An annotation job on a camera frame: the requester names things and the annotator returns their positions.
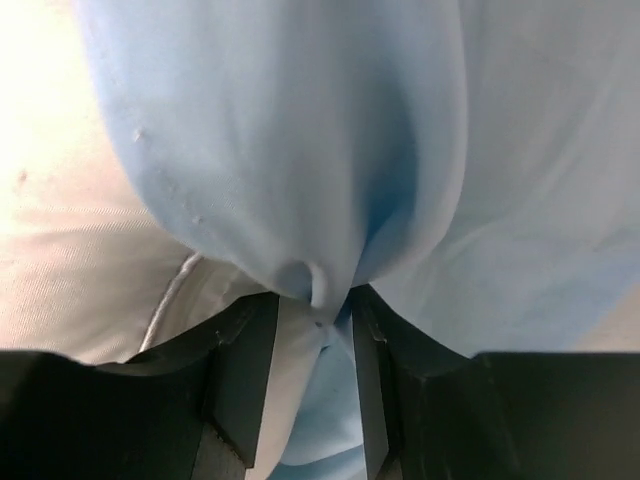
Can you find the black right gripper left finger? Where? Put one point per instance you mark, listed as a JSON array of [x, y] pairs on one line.
[[189, 408]]

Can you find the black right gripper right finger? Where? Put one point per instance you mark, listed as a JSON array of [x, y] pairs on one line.
[[430, 413]]

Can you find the white pillow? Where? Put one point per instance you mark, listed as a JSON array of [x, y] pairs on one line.
[[85, 271]]

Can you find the green and blue pillowcase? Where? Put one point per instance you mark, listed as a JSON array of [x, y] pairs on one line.
[[476, 162]]

